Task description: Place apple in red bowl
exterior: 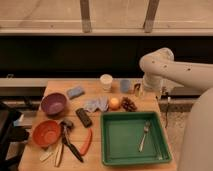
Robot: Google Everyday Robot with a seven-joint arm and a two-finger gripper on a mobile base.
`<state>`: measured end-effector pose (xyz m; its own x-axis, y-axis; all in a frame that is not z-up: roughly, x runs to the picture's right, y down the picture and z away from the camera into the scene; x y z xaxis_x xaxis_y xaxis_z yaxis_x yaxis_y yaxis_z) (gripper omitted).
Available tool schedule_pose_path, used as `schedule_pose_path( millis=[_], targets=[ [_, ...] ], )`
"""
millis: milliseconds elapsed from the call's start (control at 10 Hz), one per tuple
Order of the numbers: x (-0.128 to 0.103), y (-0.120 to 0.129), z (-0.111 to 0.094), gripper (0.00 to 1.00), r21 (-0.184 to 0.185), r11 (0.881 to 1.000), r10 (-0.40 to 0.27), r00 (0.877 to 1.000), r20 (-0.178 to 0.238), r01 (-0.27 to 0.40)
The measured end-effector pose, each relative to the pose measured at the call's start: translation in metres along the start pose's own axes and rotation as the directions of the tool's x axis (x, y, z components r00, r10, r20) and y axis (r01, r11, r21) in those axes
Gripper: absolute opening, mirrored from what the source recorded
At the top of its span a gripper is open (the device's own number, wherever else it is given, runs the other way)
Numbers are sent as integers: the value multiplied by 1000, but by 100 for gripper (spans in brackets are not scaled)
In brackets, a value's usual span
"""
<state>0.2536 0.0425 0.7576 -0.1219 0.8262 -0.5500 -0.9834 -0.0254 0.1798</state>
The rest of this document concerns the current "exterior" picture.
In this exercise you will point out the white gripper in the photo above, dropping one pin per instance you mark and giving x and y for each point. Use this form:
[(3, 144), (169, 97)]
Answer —
[(151, 83)]

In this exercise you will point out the orange apple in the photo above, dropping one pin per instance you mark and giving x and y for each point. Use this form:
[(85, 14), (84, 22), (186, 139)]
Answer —
[(114, 103)]

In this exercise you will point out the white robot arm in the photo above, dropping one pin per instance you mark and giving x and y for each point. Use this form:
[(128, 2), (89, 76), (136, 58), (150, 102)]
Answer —
[(197, 146)]

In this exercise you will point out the purple bowl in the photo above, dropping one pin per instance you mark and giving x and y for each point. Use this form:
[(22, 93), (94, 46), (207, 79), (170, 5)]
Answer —
[(53, 104)]

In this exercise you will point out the red bowl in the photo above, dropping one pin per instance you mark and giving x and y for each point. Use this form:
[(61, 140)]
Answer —
[(46, 133)]

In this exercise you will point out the blue plastic cup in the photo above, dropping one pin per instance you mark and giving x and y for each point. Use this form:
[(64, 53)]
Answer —
[(125, 85)]

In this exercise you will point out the dark grape bunch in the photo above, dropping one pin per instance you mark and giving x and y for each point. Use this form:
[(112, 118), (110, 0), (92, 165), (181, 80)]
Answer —
[(128, 104)]

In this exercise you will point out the white paper cup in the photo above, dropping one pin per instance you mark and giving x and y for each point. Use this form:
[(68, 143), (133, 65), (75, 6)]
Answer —
[(106, 82)]

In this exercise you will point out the silver fork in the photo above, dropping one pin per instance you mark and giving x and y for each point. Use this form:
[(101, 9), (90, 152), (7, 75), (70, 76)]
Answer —
[(146, 130)]

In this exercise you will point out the grey crumpled cloth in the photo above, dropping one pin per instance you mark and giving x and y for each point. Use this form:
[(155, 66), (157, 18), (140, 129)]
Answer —
[(100, 103)]

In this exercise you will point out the green plastic tray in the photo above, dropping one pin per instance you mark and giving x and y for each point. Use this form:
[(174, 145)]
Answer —
[(121, 134)]

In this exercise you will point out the blue sponge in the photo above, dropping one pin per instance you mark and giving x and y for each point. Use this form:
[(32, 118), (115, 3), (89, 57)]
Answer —
[(75, 92)]

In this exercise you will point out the black rectangular block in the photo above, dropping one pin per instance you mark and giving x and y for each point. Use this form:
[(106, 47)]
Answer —
[(84, 118)]

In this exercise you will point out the cream wooden knife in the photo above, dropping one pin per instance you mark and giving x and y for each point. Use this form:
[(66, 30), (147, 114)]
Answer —
[(58, 155)]

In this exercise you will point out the small cream utensil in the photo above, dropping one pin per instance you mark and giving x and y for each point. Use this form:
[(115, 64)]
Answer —
[(45, 156)]

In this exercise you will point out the black chair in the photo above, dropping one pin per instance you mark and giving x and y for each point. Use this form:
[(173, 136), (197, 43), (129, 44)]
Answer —
[(9, 133)]

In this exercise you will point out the black handled utensil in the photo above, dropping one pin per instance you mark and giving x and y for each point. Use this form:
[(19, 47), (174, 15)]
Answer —
[(67, 125)]

